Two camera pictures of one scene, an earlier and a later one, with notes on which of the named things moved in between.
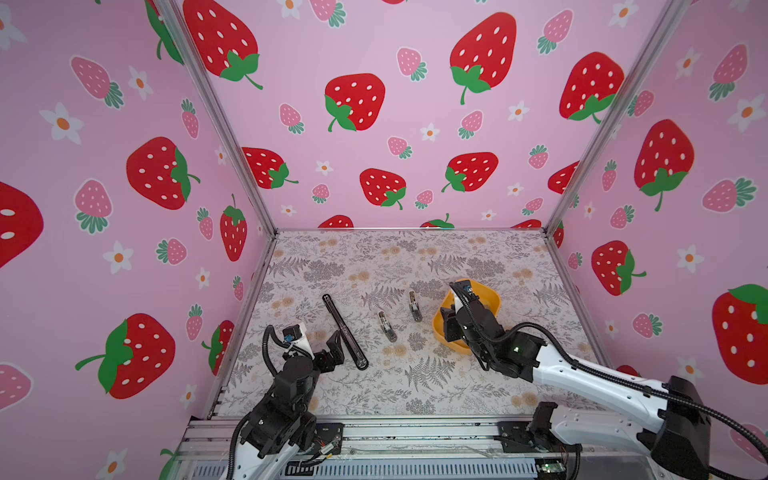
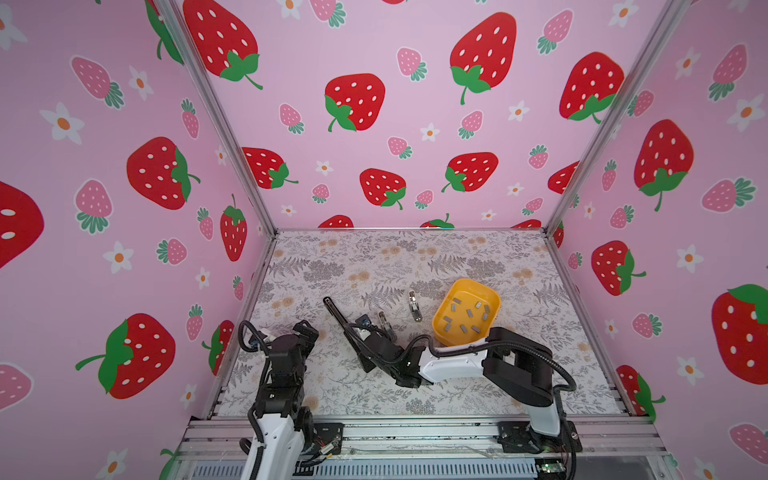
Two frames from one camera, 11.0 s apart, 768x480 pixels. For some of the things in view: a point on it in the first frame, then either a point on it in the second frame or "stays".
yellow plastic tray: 490,298 stays
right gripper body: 481,354 -> 391,373
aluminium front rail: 398,448 stays
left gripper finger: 324,361 -> 307,332
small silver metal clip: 414,306 stays
